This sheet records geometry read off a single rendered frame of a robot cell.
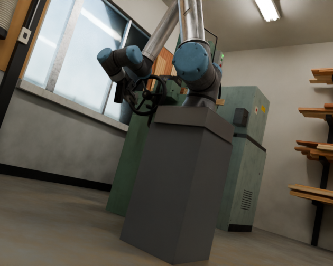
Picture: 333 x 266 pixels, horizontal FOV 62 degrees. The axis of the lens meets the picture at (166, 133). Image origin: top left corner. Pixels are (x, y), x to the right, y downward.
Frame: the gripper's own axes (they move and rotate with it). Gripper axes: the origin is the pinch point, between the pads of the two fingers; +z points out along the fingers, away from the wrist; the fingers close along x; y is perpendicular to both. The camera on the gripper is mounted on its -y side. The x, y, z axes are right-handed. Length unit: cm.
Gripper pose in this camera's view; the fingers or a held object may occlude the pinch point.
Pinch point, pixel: (132, 103)
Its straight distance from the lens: 168.8
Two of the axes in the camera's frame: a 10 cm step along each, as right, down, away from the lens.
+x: -8.5, -1.3, 5.0
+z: 3.5, 5.8, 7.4
